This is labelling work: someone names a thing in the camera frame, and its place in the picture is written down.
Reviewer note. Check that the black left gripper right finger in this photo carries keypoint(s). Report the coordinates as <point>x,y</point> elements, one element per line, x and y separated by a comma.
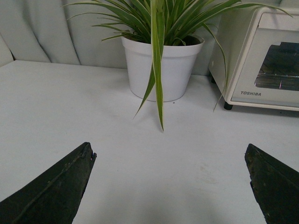
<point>275,186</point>

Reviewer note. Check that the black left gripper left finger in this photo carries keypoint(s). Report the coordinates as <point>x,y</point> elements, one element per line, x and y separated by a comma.
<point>55,195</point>

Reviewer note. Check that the white Toshiba toaster oven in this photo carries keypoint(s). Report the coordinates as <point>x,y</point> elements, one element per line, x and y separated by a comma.
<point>255,60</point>

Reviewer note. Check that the white plastic plant pot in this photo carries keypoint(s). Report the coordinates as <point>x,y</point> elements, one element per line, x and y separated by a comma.
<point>176,66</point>

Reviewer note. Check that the pale grey curtain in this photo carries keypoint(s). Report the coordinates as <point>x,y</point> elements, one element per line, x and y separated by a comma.
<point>57,31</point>

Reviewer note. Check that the green striped spider plant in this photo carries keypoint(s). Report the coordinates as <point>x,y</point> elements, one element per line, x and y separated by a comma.
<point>162,23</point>

